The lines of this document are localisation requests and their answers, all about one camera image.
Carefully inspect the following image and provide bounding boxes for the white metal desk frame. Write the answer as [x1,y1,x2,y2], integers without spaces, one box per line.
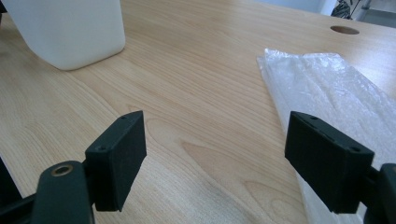
[353,0,396,29]

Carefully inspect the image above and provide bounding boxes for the clear plastic bag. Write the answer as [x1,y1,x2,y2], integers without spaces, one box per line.
[256,48,396,224]

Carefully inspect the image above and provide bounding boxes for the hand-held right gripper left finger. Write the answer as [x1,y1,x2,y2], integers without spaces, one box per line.
[85,110,148,213]

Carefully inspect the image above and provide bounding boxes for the black bag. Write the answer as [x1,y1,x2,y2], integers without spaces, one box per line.
[331,0,362,21]

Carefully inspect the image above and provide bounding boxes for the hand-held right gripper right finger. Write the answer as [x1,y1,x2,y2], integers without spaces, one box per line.
[284,110,375,215]

